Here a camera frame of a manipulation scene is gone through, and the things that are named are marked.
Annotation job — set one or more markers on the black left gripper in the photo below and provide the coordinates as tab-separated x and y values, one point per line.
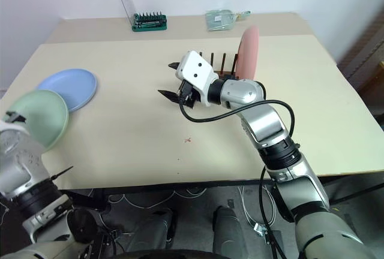
15	117

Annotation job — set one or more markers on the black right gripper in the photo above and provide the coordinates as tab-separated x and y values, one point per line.
189	95

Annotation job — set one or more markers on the green plate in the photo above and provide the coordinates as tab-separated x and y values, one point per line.
45	118

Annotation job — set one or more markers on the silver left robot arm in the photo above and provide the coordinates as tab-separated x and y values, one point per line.
18	166

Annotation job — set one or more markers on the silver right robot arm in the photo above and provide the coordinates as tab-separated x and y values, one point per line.
261	121

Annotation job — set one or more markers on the wooden dish rack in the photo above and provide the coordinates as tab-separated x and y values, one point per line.
223	71

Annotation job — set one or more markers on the green screwdriver bit set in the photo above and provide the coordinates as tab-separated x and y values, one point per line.
150	22

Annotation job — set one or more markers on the blue plate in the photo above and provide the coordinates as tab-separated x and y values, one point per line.
75	85

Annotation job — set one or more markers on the clear plastic bag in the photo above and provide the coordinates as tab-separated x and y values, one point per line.
219	19

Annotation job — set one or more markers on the pink plate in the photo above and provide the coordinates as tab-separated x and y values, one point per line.
248	53

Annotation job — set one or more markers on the clear plastic case lid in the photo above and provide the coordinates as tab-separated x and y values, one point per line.
127	1

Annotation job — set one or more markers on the dark rounded shape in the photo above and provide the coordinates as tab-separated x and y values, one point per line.
229	232
153	232

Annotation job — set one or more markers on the brown wooden furniture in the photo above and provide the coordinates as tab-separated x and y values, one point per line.
366	61

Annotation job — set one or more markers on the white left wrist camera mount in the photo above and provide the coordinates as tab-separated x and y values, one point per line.
9	127

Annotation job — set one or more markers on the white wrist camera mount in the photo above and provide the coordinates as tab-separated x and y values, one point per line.
196	70
9	127

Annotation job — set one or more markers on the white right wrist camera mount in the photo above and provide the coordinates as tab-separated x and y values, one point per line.
196	70

